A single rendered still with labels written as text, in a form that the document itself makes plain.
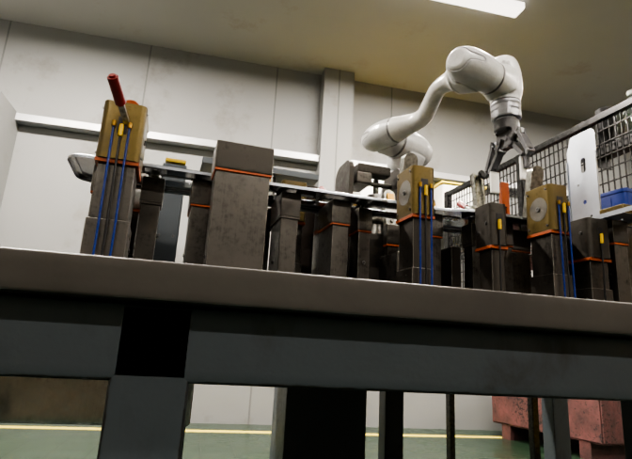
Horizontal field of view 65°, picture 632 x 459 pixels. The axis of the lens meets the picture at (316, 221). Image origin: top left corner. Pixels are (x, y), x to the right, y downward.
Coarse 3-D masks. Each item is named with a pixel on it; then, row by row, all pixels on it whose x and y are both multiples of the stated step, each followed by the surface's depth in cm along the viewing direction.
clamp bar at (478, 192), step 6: (474, 174) 164; (480, 174) 162; (474, 180) 164; (480, 180) 165; (474, 186) 163; (480, 186) 164; (474, 192) 162; (480, 192) 164; (474, 198) 162; (480, 198) 163; (474, 204) 162; (480, 204) 162
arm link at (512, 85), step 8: (504, 56) 155; (512, 56) 156; (504, 64) 152; (512, 64) 153; (504, 72) 148; (512, 72) 151; (520, 72) 154; (504, 80) 149; (512, 80) 150; (520, 80) 153; (496, 88) 150; (504, 88) 150; (512, 88) 151; (520, 88) 152; (488, 96) 154; (496, 96) 153; (504, 96) 152; (512, 96) 151; (520, 96) 153
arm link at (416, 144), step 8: (408, 136) 201; (416, 136) 204; (408, 144) 201; (416, 144) 203; (424, 144) 206; (400, 152) 202; (408, 152) 203; (416, 152) 204; (424, 152) 206; (432, 152) 211; (392, 160) 207; (400, 160) 204; (424, 160) 208; (392, 168) 207
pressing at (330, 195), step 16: (80, 160) 110; (80, 176) 120; (176, 176) 117; (192, 176) 117; (208, 176) 116; (176, 192) 128; (304, 192) 124; (320, 192) 123; (336, 192) 121; (304, 208) 137; (320, 208) 138; (352, 208) 135; (368, 208) 135; (384, 208) 133; (448, 208) 130; (448, 224) 146; (464, 224) 145; (512, 224) 142
